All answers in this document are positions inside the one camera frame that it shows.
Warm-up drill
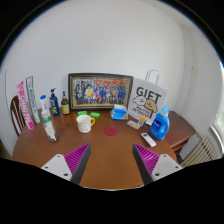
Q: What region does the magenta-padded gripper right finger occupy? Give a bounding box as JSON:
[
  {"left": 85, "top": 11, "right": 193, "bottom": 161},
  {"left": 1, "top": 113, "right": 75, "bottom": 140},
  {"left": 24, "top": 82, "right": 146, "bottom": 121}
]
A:
[{"left": 132, "top": 143, "right": 184, "bottom": 186}]

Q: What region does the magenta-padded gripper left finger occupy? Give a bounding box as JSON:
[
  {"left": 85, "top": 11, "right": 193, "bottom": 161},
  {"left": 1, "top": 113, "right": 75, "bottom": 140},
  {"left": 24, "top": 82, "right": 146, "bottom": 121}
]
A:
[{"left": 40, "top": 143, "right": 92, "bottom": 185}]

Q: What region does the clear green-labelled drink bottle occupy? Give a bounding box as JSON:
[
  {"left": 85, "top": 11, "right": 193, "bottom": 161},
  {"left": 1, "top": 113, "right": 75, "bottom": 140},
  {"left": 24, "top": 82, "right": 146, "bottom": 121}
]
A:
[{"left": 40, "top": 109, "right": 58, "bottom": 143}]

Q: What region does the white remote control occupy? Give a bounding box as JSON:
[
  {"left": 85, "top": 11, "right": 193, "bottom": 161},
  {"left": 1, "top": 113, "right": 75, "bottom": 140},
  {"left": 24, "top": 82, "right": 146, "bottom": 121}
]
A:
[{"left": 140, "top": 132, "right": 157, "bottom": 148}]

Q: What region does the white mug with yellow rim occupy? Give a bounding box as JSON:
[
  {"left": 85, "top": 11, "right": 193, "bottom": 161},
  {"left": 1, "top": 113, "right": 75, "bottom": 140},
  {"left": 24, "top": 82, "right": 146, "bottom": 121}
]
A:
[{"left": 75, "top": 114, "right": 96, "bottom": 134}]

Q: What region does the blue detergent bottle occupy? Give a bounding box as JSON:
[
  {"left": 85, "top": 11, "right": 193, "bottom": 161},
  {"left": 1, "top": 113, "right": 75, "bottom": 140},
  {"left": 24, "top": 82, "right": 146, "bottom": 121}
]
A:
[{"left": 148, "top": 105, "right": 171, "bottom": 141}]

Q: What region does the small patterned packet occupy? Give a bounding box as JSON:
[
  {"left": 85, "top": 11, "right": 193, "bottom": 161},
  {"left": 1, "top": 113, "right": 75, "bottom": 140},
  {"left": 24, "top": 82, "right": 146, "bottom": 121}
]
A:
[{"left": 126, "top": 119, "right": 142, "bottom": 131}]

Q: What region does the small orange white cube pack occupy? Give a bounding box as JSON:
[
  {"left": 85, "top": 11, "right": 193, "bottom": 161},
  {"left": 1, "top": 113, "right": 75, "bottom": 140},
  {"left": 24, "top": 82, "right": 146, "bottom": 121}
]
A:
[{"left": 138, "top": 116, "right": 148, "bottom": 127}]

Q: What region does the flat round red coaster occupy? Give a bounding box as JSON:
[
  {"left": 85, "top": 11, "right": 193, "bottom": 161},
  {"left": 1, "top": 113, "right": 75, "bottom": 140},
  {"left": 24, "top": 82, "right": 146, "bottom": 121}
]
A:
[{"left": 103, "top": 125, "right": 119, "bottom": 137}]

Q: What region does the low wooden side table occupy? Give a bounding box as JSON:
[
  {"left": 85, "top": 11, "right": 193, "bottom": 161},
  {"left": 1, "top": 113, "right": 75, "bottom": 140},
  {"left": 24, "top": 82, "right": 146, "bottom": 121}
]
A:
[{"left": 164, "top": 110, "right": 198, "bottom": 153}]

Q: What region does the blue tissue pack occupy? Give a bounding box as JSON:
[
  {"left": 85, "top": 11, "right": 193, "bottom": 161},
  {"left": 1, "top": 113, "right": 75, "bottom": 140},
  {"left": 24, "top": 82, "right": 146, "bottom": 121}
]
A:
[{"left": 110, "top": 103, "right": 130, "bottom": 121}]

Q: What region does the white radiator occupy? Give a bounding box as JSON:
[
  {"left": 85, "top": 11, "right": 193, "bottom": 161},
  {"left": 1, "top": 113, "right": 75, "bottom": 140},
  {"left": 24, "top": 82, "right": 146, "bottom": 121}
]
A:
[{"left": 179, "top": 134, "right": 219, "bottom": 169}]

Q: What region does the brown bottle with yellow label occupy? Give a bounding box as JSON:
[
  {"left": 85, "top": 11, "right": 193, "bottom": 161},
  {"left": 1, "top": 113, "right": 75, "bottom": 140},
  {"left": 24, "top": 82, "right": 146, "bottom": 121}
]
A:
[{"left": 61, "top": 91, "right": 71, "bottom": 116}]

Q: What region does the white paper gift bag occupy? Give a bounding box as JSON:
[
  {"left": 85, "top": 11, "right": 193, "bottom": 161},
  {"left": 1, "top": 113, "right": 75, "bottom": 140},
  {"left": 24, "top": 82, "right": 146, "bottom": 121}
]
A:
[{"left": 127, "top": 69, "right": 169, "bottom": 126}]

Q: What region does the white bottle with blue cap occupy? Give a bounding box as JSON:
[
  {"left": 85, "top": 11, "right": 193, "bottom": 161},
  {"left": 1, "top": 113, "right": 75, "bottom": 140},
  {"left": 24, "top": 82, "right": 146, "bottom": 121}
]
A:
[{"left": 39, "top": 94, "right": 52, "bottom": 118}]

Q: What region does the framed group photo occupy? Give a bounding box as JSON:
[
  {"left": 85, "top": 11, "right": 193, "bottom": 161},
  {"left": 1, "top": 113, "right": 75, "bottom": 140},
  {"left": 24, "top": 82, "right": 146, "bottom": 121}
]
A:
[{"left": 67, "top": 72, "right": 134, "bottom": 111}]

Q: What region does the pink shuttlecock tube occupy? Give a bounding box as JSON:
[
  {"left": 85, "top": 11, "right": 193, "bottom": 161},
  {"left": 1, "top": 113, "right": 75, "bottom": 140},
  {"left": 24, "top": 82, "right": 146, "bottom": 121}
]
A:
[{"left": 16, "top": 80, "right": 36, "bottom": 131}]

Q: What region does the white green shuttlecock tube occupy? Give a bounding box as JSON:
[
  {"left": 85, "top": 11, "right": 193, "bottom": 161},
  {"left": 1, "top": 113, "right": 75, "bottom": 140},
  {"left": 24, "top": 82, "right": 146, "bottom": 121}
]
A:
[{"left": 25, "top": 75, "right": 42, "bottom": 125}]

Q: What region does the brown wooden chair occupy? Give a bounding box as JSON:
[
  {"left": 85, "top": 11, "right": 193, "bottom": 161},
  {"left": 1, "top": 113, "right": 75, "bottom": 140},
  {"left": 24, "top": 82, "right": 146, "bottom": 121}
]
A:
[{"left": 9, "top": 94, "right": 26, "bottom": 138}]

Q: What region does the white leaning board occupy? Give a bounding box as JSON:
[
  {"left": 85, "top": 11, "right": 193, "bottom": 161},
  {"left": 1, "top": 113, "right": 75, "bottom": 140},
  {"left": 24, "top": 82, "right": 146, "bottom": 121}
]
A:
[{"left": 0, "top": 69, "right": 15, "bottom": 156}]

